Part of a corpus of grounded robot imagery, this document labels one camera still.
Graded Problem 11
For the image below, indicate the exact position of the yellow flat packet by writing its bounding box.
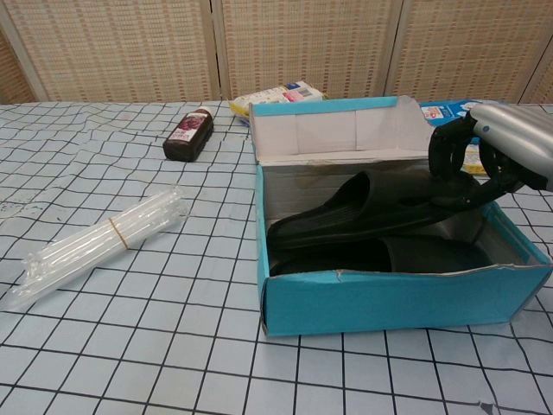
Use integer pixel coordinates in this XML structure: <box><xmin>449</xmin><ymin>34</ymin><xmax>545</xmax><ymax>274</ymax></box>
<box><xmin>460</xmin><ymin>142</ymin><xmax>493</xmax><ymax>176</ymax></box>

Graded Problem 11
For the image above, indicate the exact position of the dark red juice bottle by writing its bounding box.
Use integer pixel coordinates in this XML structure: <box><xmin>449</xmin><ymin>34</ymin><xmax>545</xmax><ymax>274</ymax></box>
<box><xmin>162</xmin><ymin>107</ymin><xmax>215</xmax><ymax>163</ymax></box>

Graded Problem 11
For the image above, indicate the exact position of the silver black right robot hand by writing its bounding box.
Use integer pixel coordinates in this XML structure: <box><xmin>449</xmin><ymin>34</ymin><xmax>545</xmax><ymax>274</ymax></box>
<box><xmin>429</xmin><ymin>103</ymin><xmax>553</xmax><ymax>213</ymax></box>

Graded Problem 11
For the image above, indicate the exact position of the woven folding screen panel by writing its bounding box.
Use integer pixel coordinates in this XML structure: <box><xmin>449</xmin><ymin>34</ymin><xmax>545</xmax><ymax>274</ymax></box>
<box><xmin>391</xmin><ymin>0</ymin><xmax>553</xmax><ymax>105</ymax></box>
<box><xmin>211</xmin><ymin>0</ymin><xmax>405</xmax><ymax>103</ymax></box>
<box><xmin>0</xmin><ymin>29</ymin><xmax>47</xmax><ymax>105</ymax></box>
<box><xmin>522</xmin><ymin>47</ymin><xmax>553</xmax><ymax>105</ymax></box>
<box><xmin>0</xmin><ymin>0</ymin><xmax>221</xmax><ymax>105</ymax></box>

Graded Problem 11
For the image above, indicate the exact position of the blue detergent bottle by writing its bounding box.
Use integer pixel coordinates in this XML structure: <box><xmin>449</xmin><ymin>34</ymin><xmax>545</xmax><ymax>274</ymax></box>
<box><xmin>418</xmin><ymin>99</ymin><xmax>489</xmax><ymax>131</ymax></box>

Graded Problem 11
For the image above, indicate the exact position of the white printed snack packet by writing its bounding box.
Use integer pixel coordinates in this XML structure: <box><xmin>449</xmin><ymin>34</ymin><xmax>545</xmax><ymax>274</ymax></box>
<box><xmin>228</xmin><ymin>80</ymin><xmax>325</xmax><ymax>126</ymax></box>

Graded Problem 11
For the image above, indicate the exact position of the clear plastic straw bundle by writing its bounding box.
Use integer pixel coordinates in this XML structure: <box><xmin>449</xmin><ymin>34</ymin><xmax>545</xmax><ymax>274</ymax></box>
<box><xmin>2</xmin><ymin>184</ymin><xmax>191</xmax><ymax>310</ymax></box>

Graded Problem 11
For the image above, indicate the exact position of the blue cardboard shoe box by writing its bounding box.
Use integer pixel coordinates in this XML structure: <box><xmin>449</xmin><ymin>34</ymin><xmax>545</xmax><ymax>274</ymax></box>
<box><xmin>248</xmin><ymin>95</ymin><xmax>553</xmax><ymax>339</ymax></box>

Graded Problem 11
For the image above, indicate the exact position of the black rubber slipper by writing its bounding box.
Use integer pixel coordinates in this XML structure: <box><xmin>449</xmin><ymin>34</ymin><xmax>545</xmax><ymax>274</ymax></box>
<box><xmin>268</xmin><ymin>235</ymin><xmax>496</xmax><ymax>278</ymax></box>
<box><xmin>265</xmin><ymin>169</ymin><xmax>498</xmax><ymax>256</ymax></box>

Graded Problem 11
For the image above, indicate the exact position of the checked light blue tablecloth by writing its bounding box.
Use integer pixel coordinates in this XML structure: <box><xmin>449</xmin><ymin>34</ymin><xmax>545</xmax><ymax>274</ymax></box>
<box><xmin>0</xmin><ymin>99</ymin><xmax>553</xmax><ymax>415</ymax></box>

